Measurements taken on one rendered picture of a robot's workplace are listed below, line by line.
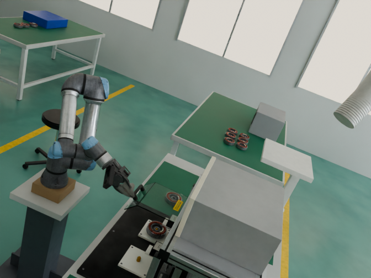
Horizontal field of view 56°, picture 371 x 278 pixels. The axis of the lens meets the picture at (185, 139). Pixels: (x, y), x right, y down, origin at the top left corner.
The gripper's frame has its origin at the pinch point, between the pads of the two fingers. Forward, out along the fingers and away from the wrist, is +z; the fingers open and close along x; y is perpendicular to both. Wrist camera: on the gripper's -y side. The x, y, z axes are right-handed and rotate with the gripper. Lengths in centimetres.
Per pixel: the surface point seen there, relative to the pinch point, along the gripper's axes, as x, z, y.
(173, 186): 22, 22, 71
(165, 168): 28, 12, 89
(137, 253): 17.1, 25.1, -4.3
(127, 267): 17.3, 24.7, -15.1
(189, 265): -23.7, 31.0, -30.4
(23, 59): 161, -179, 216
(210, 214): -39.1, 21.8, -19.2
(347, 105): -99, 49, 100
